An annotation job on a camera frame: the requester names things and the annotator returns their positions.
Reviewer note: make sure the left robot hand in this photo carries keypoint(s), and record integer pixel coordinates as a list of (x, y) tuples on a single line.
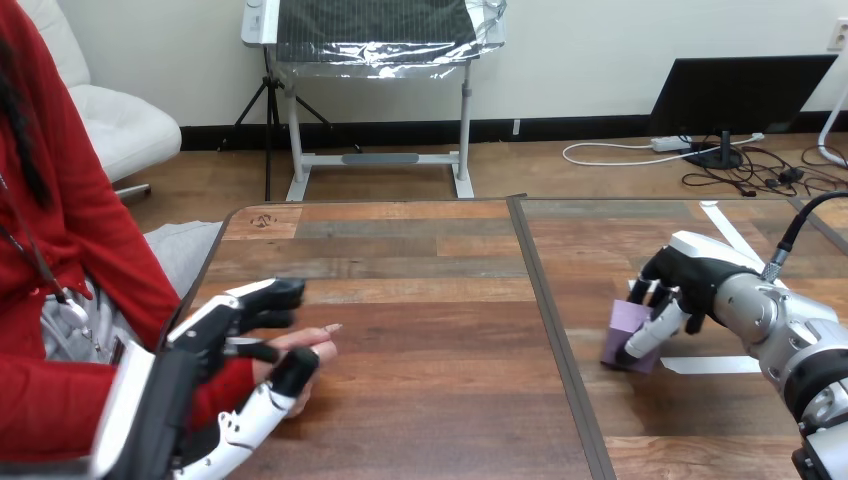
[(192, 331)]

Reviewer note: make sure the person's hand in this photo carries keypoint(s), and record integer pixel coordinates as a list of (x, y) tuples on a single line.
[(308, 339)]

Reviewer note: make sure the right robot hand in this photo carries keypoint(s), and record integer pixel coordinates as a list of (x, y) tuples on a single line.
[(696, 278)]

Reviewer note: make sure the purple block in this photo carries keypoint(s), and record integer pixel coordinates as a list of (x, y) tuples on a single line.
[(626, 321)]

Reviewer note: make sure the person's forearm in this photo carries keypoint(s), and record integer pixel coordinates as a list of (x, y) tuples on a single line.
[(46, 411)]

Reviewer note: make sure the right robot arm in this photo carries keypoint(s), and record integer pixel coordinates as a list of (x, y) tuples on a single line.
[(788, 331)]

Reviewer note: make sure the person's body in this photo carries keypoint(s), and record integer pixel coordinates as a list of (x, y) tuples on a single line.
[(73, 199)]

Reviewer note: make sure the white power strip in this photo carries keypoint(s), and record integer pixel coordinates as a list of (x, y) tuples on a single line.
[(670, 143)]

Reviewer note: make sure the dark screen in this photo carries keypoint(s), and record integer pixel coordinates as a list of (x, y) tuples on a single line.
[(735, 93)]

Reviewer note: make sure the white desk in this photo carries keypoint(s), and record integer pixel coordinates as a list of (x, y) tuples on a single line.
[(381, 159)]

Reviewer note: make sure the white curved stand leg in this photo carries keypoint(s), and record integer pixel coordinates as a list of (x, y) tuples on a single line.
[(831, 129)]

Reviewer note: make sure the white cushioned chair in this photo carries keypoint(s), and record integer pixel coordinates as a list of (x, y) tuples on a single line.
[(126, 129)]

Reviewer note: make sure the black tripod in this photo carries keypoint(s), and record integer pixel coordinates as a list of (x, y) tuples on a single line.
[(268, 119)]

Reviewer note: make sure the foil sheet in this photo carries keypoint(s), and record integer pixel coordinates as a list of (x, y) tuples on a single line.
[(378, 30)]

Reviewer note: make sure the white wall outlet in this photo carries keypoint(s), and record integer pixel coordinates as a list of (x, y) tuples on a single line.
[(840, 34)]

